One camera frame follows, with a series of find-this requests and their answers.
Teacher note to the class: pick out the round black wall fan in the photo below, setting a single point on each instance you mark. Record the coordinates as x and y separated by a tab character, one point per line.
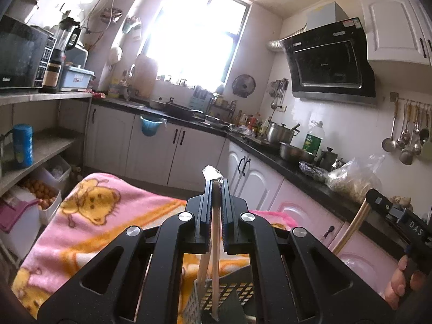
243	86

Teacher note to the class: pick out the white base cabinets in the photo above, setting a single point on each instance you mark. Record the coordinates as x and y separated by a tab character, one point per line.
195	155

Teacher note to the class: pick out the white hanging jug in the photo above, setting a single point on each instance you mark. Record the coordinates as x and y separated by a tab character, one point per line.
132	27

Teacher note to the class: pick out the rail of hanging ladles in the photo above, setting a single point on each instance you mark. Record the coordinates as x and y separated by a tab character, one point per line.
408	135

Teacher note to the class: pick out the pink printed blanket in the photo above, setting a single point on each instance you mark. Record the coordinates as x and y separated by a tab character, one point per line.
101	222

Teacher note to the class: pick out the blue canister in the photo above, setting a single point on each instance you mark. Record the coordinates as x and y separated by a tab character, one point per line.
23	146

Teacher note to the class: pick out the black kitchen countertop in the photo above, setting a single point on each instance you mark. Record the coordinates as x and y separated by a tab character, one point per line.
297	175

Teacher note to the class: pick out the countertop spice rack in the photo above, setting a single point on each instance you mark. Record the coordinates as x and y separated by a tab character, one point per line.
221	106

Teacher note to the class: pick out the metal shelf rack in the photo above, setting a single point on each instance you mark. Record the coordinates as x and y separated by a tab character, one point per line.
47	145

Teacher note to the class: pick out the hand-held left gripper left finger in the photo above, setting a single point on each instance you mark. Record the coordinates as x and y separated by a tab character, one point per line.
206	216

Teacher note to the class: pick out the clear plastic bag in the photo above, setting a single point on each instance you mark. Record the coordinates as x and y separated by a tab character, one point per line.
354	179

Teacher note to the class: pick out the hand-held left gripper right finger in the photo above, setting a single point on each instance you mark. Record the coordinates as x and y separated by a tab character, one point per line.
225	219

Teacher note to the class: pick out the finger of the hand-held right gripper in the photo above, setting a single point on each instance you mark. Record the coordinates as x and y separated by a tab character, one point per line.
378	200

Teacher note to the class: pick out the plastic bin of eggs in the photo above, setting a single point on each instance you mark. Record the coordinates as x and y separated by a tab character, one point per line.
42	192

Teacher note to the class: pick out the foil tray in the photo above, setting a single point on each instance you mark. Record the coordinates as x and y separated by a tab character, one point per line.
314	171

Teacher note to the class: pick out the steel cooking pot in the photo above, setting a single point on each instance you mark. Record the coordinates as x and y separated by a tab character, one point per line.
280	133

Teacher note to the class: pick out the black range hood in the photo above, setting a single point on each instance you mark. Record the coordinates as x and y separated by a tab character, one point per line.
327	64

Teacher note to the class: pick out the pink plastic lid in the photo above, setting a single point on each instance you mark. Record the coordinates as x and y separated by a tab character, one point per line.
15	214

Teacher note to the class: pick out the clear oil bottle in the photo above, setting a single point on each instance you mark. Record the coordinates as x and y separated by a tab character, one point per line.
312	141

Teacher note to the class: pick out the blue hanging bin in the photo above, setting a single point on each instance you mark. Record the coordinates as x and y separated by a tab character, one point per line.
152	126

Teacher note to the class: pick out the cluster of condiment bottles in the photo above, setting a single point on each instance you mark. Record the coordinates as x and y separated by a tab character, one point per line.
251	123

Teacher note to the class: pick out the pale cutting board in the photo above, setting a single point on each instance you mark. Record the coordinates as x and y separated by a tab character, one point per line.
145	76

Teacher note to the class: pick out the ginger roots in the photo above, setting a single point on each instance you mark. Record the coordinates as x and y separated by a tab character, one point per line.
401	203

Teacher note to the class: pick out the black frying pan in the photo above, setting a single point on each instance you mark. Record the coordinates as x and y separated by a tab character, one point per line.
180	108

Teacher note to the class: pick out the hanging metal strainer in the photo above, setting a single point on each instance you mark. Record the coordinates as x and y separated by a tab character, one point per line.
110	14

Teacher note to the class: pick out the black microwave oven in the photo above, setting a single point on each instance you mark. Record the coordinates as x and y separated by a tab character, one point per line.
23	54

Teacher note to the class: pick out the person's right hand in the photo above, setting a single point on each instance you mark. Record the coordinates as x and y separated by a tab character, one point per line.
396	283

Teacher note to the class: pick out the kitchen window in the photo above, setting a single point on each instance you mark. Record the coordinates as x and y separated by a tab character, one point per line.
195	33

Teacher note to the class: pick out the blue-grey storage box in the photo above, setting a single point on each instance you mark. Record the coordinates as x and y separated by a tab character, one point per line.
77	77

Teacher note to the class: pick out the steel bowl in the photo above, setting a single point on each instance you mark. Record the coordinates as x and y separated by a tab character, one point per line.
295	152

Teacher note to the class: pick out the white wall cabinet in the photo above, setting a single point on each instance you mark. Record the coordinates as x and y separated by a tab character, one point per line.
395	30

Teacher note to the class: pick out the black perforated utensil basket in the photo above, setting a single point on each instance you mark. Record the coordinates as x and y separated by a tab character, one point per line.
236	293

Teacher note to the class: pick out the black blender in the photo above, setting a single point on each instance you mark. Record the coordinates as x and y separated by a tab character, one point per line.
59	57

